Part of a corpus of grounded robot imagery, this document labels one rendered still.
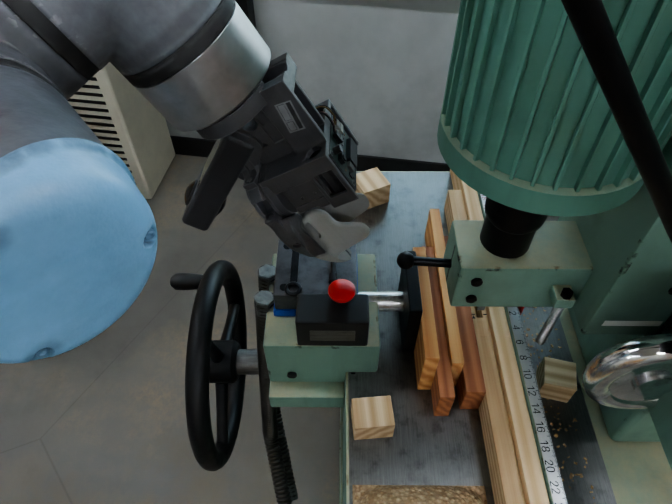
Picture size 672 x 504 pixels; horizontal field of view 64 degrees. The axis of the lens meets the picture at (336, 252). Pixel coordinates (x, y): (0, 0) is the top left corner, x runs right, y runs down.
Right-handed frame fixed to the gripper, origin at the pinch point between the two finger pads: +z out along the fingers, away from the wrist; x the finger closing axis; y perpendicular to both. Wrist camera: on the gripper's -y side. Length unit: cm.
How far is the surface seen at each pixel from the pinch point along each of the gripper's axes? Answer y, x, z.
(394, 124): -26, 133, 83
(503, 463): 8.0, -15.6, 21.1
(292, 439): -65, 21, 88
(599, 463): 15.2, -10.7, 41.4
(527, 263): 16.1, 0.3, 11.1
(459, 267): 10.0, -0.1, 8.0
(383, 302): -1.4, 2.6, 13.8
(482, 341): 7.9, -1.4, 21.3
